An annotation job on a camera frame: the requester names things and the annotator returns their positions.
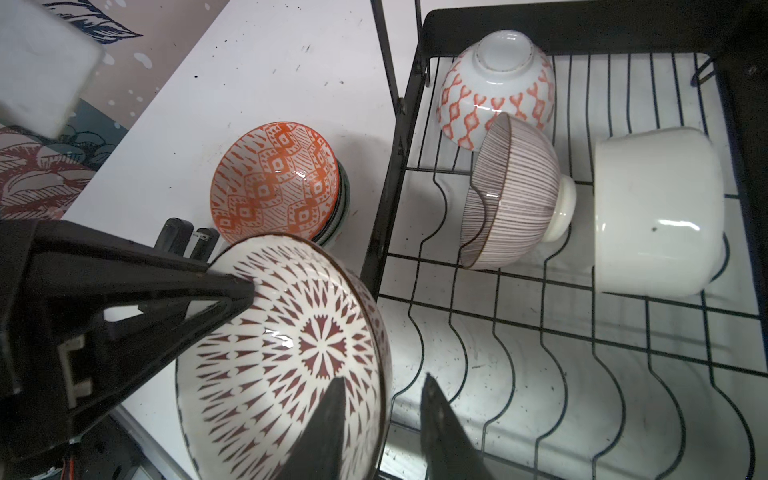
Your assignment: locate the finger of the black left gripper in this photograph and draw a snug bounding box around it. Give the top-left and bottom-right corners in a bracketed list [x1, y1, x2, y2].
[1, 220, 254, 462]

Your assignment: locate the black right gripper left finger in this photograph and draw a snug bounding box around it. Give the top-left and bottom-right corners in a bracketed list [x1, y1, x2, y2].
[277, 377, 346, 479]

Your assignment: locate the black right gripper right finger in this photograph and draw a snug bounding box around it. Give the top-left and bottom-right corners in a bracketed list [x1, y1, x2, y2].
[420, 374, 493, 480]

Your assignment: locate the white maroon sunburst bowl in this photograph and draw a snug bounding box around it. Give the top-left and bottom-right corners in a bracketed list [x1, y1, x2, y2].
[176, 234, 392, 479]

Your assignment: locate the pink ribbed bowl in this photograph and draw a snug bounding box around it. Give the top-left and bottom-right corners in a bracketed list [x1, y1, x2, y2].
[459, 113, 577, 270]

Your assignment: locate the white ceramic bowl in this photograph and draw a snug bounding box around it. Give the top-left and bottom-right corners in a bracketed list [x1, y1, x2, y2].
[593, 127, 725, 298]

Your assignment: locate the white red patterned bowl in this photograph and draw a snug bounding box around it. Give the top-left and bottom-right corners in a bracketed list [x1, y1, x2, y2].
[436, 30, 556, 151]

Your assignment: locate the green patterned bowl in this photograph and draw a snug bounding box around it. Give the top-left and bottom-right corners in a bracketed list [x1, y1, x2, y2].
[313, 161, 351, 247]

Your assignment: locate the black wire dish rack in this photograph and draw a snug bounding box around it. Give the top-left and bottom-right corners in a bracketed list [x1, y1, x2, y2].
[362, 1, 767, 479]

